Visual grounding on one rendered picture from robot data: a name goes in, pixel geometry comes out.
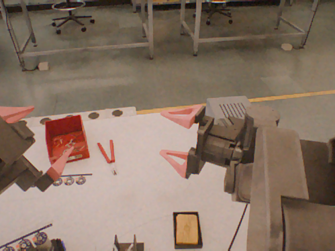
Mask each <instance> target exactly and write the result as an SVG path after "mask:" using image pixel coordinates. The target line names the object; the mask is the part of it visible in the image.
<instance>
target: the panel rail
mask: <svg viewBox="0 0 335 251"><path fill-rule="evenodd" d="M51 226H52V224H49V225H47V226H44V227H42V228H40V229H38V230H34V231H33V232H31V233H29V234H26V235H24V236H22V237H20V238H17V239H14V240H13V241H11V242H8V243H6V244H4V245H2V246H0V249H1V248H3V247H7V246H8V245H10V244H12V243H15V242H17V241H19V240H23V239H24V238H26V237H28V236H31V235H33V234H35V233H37V232H38V233H39V232H40V231H42V230H45V229H46V228H48V227H51Z"/></svg>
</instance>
